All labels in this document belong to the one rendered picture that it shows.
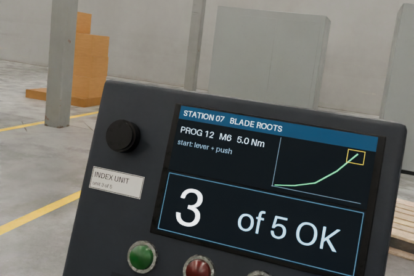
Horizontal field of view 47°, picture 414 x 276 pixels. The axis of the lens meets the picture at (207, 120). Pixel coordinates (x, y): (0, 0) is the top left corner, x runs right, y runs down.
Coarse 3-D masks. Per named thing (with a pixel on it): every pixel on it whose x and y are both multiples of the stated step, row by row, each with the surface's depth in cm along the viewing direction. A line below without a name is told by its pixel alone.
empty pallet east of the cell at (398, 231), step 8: (400, 200) 417; (400, 208) 397; (408, 208) 396; (400, 216) 373; (408, 216) 375; (392, 224) 352; (400, 224) 356; (408, 224) 356; (392, 232) 334; (400, 232) 336; (408, 232) 342; (408, 240) 325; (392, 248) 338; (400, 256) 329; (408, 256) 327
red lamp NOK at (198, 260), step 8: (192, 256) 38; (200, 256) 38; (184, 264) 38; (192, 264) 38; (200, 264) 37; (208, 264) 38; (184, 272) 38; (192, 272) 37; (200, 272) 37; (208, 272) 37
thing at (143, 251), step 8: (144, 240) 40; (136, 248) 39; (144, 248) 39; (152, 248) 39; (128, 256) 40; (136, 256) 39; (144, 256) 39; (152, 256) 39; (136, 264) 39; (144, 264) 39; (152, 264) 39; (144, 272) 39
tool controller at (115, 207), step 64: (128, 128) 40; (192, 128) 40; (256, 128) 38; (320, 128) 37; (384, 128) 36; (128, 192) 41; (256, 192) 38; (320, 192) 36; (384, 192) 35; (256, 256) 37; (320, 256) 36; (384, 256) 35
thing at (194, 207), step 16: (176, 176) 40; (192, 176) 39; (176, 192) 39; (192, 192) 39; (208, 192) 39; (160, 208) 40; (176, 208) 39; (192, 208) 39; (208, 208) 38; (160, 224) 39; (176, 224) 39; (192, 224) 39; (208, 224) 38; (208, 240) 38
